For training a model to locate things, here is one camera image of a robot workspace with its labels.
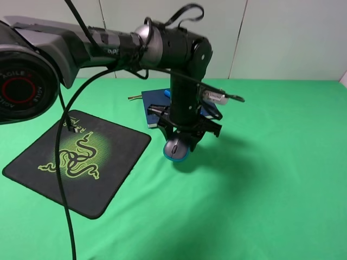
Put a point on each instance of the green tablecloth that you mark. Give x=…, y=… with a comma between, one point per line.
x=272, y=186

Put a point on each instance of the blue white marker pen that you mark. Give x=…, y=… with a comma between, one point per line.
x=167, y=93

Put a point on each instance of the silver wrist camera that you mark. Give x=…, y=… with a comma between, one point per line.
x=209, y=95

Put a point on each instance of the black green mouse pad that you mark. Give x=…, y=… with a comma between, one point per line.
x=94, y=163

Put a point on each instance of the dark blue notebook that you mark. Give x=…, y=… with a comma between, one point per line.
x=154, y=101

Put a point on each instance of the grey teal computer mouse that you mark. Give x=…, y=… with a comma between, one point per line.
x=176, y=149

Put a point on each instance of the brown ribbon bookmark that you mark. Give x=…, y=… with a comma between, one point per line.
x=135, y=97

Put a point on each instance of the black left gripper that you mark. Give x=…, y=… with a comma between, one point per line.
x=195, y=133

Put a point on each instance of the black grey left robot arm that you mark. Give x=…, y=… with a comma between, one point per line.
x=39, y=57

